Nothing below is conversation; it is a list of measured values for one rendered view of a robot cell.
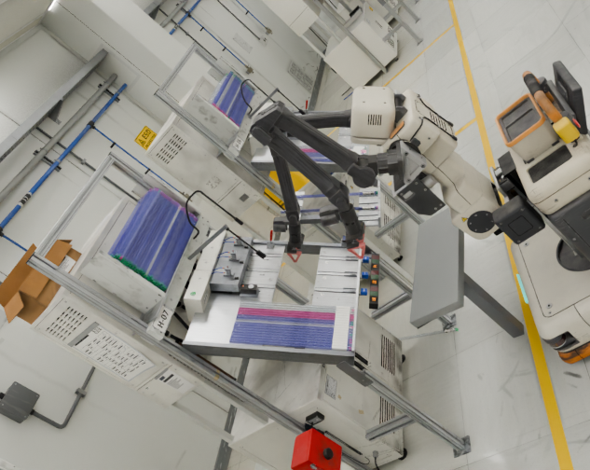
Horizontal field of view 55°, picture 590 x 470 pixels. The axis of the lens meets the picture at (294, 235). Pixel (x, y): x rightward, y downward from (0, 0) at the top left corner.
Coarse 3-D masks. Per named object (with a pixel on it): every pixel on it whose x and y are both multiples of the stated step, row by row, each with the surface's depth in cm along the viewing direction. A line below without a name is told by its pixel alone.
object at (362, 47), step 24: (264, 0) 634; (288, 0) 630; (312, 0) 623; (288, 24) 647; (336, 24) 636; (360, 24) 636; (384, 24) 685; (336, 48) 657; (360, 48) 653; (384, 48) 649; (336, 72) 674; (360, 72) 670; (384, 72) 662
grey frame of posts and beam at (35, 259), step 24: (120, 168) 272; (192, 240) 271; (48, 264) 214; (192, 264) 262; (384, 264) 289; (288, 288) 307; (408, 288) 293; (120, 312) 224; (144, 336) 229; (192, 360) 236; (240, 384) 247; (384, 384) 232; (264, 408) 250; (408, 408) 235; (432, 432) 243
